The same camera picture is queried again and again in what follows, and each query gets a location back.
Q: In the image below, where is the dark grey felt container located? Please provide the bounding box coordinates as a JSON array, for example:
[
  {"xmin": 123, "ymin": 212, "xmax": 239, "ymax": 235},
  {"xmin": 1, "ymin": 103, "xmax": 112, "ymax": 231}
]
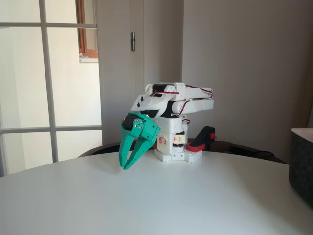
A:
[{"xmin": 288, "ymin": 127, "xmax": 313, "ymax": 209}]

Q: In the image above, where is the yellow paper label F5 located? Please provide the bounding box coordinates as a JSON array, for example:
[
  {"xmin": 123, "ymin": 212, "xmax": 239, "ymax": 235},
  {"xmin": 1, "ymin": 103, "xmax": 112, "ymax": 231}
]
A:
[{"xmin": 157, "ymin": 134, "xmax": 170, "ymax": 150}]

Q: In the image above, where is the dark brown curved chair back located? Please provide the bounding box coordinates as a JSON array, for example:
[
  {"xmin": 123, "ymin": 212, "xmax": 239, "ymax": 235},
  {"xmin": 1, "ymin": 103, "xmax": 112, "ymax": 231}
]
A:
[{"xmin": 77, "ymin": 139, "xmax": 287, "ymax": 165}]

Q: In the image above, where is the yellow paper label F3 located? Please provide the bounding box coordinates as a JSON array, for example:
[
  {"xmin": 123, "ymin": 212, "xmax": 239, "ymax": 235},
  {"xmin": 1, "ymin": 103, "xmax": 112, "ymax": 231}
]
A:
[{"xmin": 173, "ymin": 133, "xmax": 186, "ymax": 145}]

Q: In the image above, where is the white glazed door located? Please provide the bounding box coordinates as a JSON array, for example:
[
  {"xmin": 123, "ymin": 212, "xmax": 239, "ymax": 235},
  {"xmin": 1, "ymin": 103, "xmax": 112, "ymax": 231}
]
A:
[{"xmin": 0, "ymin": 0, "xmax": 103, "ymax": 177}]

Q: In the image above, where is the brown wooden window frame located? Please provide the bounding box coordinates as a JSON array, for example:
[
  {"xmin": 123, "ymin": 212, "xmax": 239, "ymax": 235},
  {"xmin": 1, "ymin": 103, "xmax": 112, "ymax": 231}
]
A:
[{"xmin": 77, "ymin": 0, "xmax": 99, "ymax": 63}]

